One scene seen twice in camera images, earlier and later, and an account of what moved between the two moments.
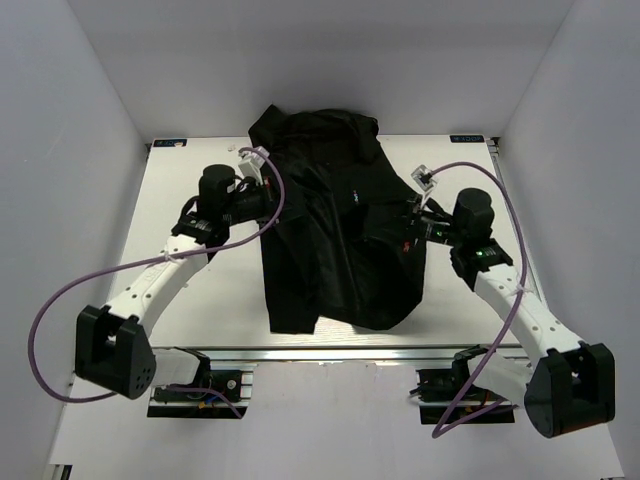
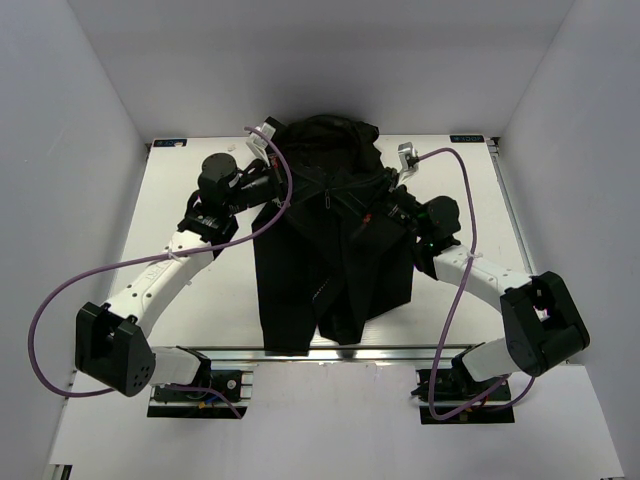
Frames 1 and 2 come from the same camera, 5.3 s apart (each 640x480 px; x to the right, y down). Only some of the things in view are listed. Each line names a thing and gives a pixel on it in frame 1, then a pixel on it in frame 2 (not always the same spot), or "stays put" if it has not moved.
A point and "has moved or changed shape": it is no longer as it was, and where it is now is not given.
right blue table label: (467, 138) stays put
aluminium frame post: (319, 353) stays put
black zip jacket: (334, 223) has moved or changed shape
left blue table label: (169, 142) stays put
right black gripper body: (433, 227) → (397, 206)
